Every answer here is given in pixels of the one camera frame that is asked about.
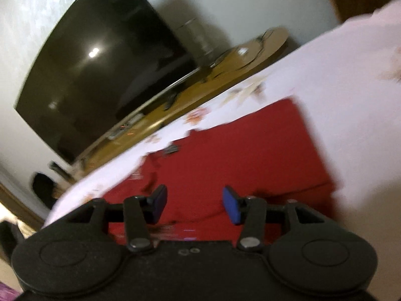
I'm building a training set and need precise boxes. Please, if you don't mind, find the black flat screen television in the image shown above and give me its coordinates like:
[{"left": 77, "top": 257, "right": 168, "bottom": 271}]
[{"left": 14, "top": 0, "right": 201, "bottom": 164}]

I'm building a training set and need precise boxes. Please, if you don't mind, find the black bag on chair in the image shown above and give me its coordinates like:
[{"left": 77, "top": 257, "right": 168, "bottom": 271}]
[{"left": 30, "top": 172, "right": 68, "bottom": 209}]

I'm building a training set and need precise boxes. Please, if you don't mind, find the bed with floral sheet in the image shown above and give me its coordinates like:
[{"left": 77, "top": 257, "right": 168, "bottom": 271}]
[{"left": 44, "top": 0, "right": 401, "bottom": 301}]

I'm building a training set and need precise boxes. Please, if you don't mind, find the silver set-top box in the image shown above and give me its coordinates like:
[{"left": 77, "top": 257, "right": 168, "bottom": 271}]
[{"left": 107, "top": 114, "right": 145, "bottom": 140}]

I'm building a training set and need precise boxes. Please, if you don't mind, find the wooden television cabinet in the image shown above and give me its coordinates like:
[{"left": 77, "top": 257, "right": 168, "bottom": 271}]
[{"left": 72, "top": 27, "right": 290, "bottom": 176}]

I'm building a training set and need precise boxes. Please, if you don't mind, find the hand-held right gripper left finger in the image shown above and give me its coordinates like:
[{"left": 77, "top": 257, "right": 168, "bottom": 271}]
[{"left": 64, "top": 184, "right": 168, "bottom": 254}]

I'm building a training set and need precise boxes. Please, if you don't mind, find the clear glass vase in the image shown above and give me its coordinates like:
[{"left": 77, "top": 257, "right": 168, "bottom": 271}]
[{"left": 175, "top": 19, "right": 220, "bottom": 66}]

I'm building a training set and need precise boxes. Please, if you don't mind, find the black cable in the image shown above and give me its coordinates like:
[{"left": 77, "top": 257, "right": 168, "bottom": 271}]
[{"left": 211, "top": 28, "right": 273, "bottom": 77}]

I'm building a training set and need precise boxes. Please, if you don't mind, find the red garment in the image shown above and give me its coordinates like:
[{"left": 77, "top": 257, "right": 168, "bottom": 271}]
[{"left": 102, "top": 98, "right": 342, "bottom": 242}]

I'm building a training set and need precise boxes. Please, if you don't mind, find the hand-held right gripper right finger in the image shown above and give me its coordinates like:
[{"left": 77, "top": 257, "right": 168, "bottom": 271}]
[{"left": 222, "top": 186, "right": 328, "bottom": 252}]

